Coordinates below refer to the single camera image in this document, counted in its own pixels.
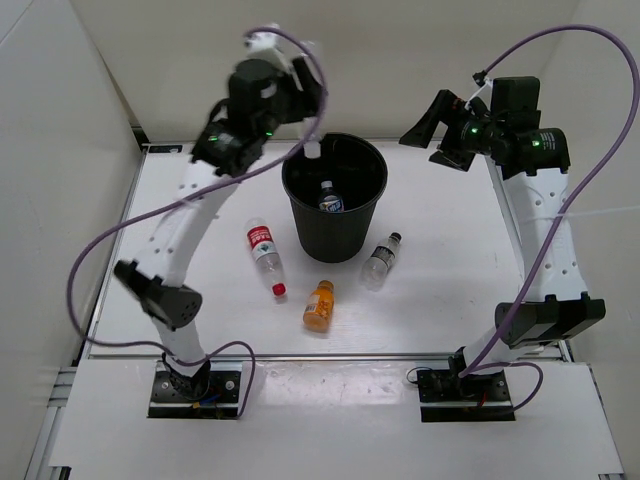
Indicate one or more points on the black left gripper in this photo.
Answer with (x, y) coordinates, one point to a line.
(306, 100)

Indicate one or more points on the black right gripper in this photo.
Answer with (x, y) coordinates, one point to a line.
(445, 108)

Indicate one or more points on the clear bottle blue cap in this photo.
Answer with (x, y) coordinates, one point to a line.
(312, 148)

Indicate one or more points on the clear bottle white cap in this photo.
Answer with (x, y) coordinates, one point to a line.
(330, 201)

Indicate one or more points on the clear bottle red label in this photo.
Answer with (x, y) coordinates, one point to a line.
(266, 256)

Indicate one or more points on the clear bottle black cap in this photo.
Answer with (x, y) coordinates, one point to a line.
(380, 262)

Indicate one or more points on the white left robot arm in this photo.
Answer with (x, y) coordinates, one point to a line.
(155, 276)

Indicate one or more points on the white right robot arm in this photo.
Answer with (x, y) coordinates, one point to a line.
(529, 168)

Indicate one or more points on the black plastic waste bin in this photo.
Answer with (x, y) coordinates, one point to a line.
(358, 174)

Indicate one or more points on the white zip tie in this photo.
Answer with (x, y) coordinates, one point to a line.
(583, 214)

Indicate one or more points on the orange juice bottle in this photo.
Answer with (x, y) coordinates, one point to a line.
(319, 309)

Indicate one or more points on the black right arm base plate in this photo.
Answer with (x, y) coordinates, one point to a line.
(443, 397)

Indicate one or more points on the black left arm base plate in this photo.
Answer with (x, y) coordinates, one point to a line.
(217, 398)

